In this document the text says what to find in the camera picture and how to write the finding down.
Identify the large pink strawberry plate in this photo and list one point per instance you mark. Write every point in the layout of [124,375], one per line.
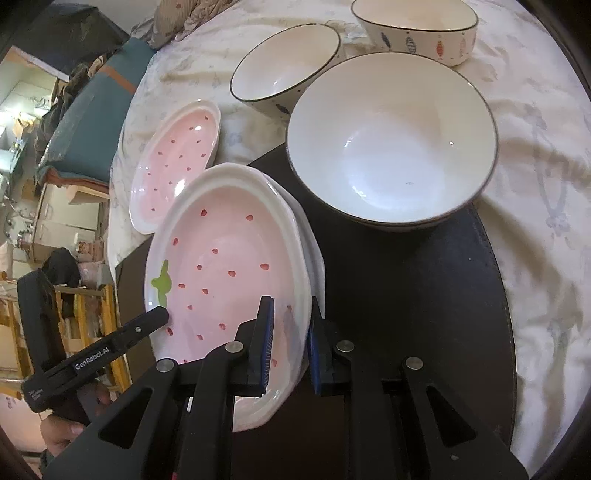
[221,258]

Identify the yellow wooden frame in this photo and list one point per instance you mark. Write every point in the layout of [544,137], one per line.
[106,314]

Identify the white floral bed sheet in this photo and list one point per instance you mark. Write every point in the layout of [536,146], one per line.
[531,115]

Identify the person's left hand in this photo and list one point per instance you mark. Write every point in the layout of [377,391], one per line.
[60,431]

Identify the dark board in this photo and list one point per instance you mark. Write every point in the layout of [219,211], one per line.
[392,286]

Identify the white dotted bowl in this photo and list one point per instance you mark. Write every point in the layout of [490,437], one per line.
[286,64]

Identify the white fish print bowl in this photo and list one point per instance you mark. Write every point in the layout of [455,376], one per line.
[415,41]

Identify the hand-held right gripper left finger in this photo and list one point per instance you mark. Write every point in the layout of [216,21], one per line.
[268,346]

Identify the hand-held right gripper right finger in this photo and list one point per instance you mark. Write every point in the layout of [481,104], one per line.
[316,364]

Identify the white scalloped plate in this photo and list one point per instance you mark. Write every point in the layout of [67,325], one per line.
[315,258]

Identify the black bag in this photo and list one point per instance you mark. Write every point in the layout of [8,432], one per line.
[62,270]

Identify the light wooden nightstand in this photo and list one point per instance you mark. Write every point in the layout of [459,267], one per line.
[64,212]

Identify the beige floral blanket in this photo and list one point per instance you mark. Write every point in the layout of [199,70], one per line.
[184,18]

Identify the camouflage cloth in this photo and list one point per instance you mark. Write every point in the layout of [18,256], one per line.
[83,87]

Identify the small pink strawberry plate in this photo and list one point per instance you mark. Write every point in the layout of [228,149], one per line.
[180,157]

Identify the large white bowl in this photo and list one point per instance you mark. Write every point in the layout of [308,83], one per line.
[397,225]
[392,138]

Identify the teal mattress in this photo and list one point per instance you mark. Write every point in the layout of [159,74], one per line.
[92,120]

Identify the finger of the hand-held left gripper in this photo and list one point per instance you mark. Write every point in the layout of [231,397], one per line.
[141,325]

